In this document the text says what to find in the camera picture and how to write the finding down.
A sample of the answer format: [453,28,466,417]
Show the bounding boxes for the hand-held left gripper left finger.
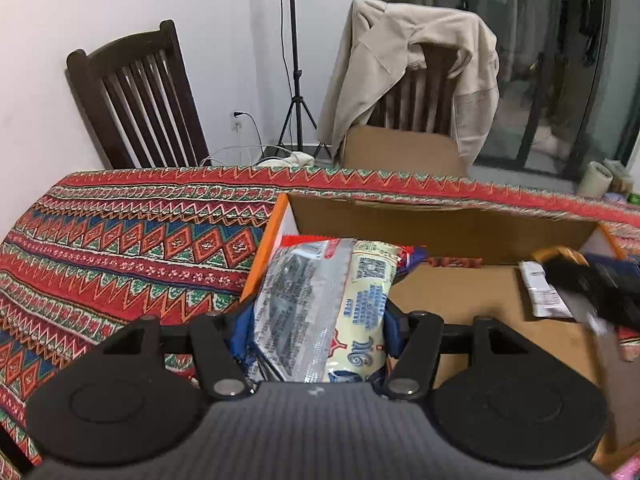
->
[102,305,258,401]

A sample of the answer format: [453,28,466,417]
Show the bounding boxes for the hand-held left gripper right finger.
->
[380,305,536,403]

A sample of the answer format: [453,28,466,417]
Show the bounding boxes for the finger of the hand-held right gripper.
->
[545,257,640,333]

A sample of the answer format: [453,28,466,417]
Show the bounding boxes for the pale yellow snack packet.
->
[325,240,417,384]

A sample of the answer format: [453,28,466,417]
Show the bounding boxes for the orange snack packet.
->
[531,246,592,267]

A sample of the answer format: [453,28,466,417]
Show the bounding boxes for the silver snack packet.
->
[247,239,357,384]

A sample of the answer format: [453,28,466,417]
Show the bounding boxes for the cardboard box with orange rim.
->
[240,191,640,476]

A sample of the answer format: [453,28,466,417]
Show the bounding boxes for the white packet with black text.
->
[517,260,574,319]

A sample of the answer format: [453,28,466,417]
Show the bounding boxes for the red and blue snack packet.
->
[395,245,484,277]

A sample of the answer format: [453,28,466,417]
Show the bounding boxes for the pale paper roll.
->
[576,160,614,199]

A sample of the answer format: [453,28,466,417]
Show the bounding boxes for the patterned red tablecloth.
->
[0,166,640,467]

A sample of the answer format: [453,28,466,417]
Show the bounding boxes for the pale slippers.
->
[531,129,572,159]

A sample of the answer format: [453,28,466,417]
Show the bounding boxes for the brown cardboard sheet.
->
[339,125,471,179]

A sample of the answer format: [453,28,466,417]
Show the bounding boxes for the white cloth bundle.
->
[256,150,316,167]

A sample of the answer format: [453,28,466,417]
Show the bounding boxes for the dark wooden chair with jacket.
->
[367,44,462,136]

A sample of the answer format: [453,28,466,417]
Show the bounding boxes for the sliding glass door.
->
[363,0,640,182]

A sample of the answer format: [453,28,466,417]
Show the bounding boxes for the dark wooden slatted chair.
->
[66,20,211,170]

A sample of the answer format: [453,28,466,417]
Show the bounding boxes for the beige jacket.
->
[316,0,501,166]

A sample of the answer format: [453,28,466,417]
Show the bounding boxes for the black tripod stand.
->
[276,0,334,163]

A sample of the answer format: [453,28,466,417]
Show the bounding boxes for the thin white cable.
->
[200,145,301,167]

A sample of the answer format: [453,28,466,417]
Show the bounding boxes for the black plug cable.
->
[234,111,265,161]

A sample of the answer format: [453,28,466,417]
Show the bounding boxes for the thin black hanging cable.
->
[276,0,292,93]

